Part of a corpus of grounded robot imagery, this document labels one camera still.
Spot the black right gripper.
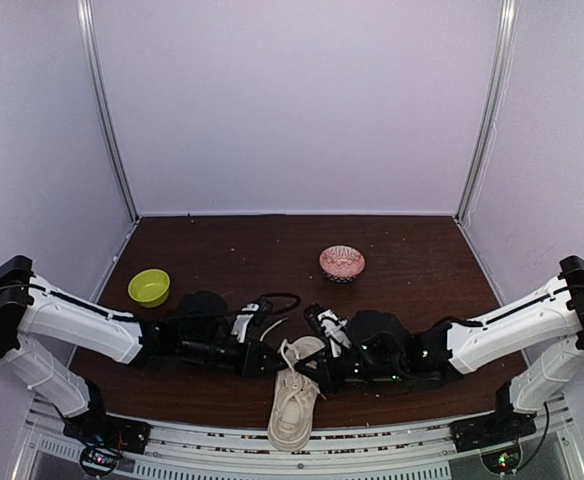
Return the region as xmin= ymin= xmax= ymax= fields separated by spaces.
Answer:
xmin=295 ymin=345 xmax=405 ymax=396

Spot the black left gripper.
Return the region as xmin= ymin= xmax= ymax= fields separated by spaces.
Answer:
xmin=180 ymin=334 xmax=289 ymax=380

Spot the white canvas sneaker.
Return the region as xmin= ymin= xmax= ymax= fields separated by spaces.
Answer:
xmin=267 ymin=335 xmax=329 ymax=451

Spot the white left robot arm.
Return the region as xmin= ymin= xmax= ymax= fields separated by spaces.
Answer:
xmin=0 ymin=255 xmax=283 ymax=444

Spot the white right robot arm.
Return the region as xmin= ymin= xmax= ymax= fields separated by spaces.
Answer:
xmin=294 ymin=255 xmax=584 ymax=442

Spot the lime green bowl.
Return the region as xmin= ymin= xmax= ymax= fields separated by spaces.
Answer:
xmin=127 ymin=269 xmax=171 ymax=308

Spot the red patterned bowl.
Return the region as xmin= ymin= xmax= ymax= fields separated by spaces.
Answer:
xmin=319 ymin=245 xmax=366 ymax=283

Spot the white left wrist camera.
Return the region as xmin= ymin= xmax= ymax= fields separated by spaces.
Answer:
xmin=231 ymin=303 xmax=260 ymax=343

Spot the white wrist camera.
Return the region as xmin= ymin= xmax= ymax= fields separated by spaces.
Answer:
xmin=303 ymin=304 xmax=352 ymax=358
xmin=231 ymin=303 xmax=260 ymax=343

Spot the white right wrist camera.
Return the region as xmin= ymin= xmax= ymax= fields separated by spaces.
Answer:
xmin=303 ymin=304 xmax=352 ymax=358

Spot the aluminium front rail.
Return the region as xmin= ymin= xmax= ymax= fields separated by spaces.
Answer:
xmin=9 ymin=398 xmax=584 ymax=479

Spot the aluminium frame rail left side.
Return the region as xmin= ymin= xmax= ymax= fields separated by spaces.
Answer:
xmin=112 ymin=219 xmax=140 ymax=265

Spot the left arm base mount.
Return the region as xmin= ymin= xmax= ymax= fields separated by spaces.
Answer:
xmin=57 ymin=380 xmax=151 ymax=479

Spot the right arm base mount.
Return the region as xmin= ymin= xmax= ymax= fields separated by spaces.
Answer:
xmin=450 ymin=401 xmax=537 ymax=477

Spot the aluminium frame post back left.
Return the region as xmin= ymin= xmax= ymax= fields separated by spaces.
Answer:
xmin=76 ymin=0 xmax=140 ymax=223

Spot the aluminium frame post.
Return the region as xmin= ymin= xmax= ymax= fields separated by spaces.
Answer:
xmin=455 ymin=0 xmax=519 ymax=225
xmin=76 ymin=0 xmax=140 ymax=223

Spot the aluminium frame post back right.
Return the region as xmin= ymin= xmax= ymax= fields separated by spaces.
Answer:
xmin=455 ymin=0 xmax=519 ymax=225

